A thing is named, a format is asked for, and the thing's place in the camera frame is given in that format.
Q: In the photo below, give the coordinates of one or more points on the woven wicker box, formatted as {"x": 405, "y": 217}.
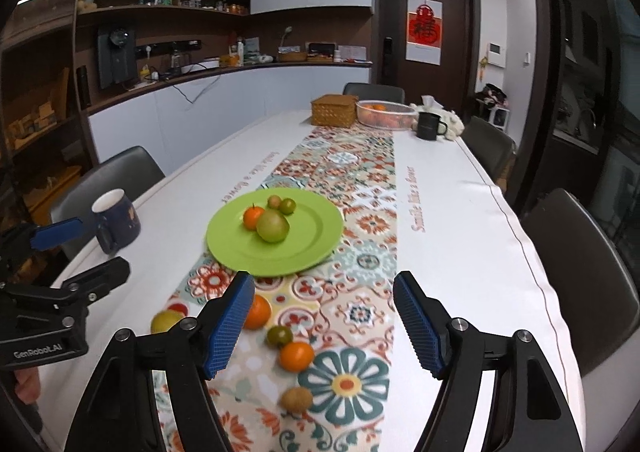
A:
{"x": 333, "y": 112}

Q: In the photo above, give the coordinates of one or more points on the yellow green apple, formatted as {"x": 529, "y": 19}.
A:
{"x": 166, "y": 321}

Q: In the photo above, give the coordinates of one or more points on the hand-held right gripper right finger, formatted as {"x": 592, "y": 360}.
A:
{"x": 419, "y": 327}

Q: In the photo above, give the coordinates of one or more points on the orange in bowl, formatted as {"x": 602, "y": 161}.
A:
{"x": 378, "y": 107}

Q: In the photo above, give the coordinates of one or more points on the white lower cabinet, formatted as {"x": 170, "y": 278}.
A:
{"x": 225, "y": 102}

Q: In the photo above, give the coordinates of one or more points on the person's left hand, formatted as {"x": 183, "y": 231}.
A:
{"x": 26, "y": 384}

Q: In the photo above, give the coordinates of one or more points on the navy blue mug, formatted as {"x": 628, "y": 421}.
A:
{"x": 120, "y": 224}

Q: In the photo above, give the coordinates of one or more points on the floral patterned table runner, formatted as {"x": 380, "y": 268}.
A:
{"x": 370, "y": 222}

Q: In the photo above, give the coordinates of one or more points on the black thermos bottle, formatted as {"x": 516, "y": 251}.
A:
{"x": 83, "y": 87}

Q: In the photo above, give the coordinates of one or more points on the wicker tray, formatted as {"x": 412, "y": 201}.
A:
{"x": 292, "y": 55}

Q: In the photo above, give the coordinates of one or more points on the orange packet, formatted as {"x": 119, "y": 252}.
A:
{"x": 229, "y": 60}

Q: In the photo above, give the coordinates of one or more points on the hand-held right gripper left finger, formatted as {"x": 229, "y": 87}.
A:
{"x": 231, "y": 327}

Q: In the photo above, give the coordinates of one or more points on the grey dining chair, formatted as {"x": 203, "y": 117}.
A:
{"x": 575, "y": 272}
{"x": 374, "y": 92}
{"x": 115, "y": 172}
{"x": 490, "y": 142}

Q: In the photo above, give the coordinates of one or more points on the glass sliding door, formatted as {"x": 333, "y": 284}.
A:
{"x": 605, "y": 107}

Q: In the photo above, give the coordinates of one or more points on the green plate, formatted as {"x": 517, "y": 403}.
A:
{"x": 310, "y": 232}

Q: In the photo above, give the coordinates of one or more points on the wooden shelf unit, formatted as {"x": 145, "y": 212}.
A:
{"x": 40, "y": 122}

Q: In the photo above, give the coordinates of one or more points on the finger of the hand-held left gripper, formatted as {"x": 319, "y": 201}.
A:
{"x": 95, "y": 277}
{"x": 57, "y": 233}

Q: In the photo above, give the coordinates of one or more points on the small brown kiwi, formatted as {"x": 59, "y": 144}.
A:
{"x": 273, "y": 202}

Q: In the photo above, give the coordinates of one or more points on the white wall intercom panel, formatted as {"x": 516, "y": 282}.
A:
{"x": 496, "y": 54}

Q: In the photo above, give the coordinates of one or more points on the clear pink fruit bowl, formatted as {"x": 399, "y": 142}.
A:
{"x": 387, "y": 119}

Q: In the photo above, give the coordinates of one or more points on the green pear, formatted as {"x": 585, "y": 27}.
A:
{"x": 273, "y": 228}

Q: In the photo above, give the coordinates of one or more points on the black wall power strip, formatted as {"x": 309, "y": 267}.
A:
{"x": 165, "y": 47}

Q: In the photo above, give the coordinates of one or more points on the dark storage box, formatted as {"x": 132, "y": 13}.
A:
{"x": 320, "y": 52}

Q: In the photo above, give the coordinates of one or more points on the dark brown door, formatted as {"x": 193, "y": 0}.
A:
{"x": 455, "y": 32}

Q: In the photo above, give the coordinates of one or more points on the bags by door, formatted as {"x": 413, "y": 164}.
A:
{"x": 492, "y": 107}

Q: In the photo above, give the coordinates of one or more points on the black mug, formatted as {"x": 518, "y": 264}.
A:
{"x": 429, "y": 127}

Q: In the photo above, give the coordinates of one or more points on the small orange tangerine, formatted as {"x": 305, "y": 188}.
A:
{"x": 252, "y": 218}

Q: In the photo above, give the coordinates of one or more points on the small green tangerine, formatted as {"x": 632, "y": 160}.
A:
{"x": 287, "y": 206}
{"x": 279, "y": 336}

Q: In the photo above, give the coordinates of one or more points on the red and white wall calendar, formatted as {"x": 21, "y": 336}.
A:
{"x": 424, "y": 32}

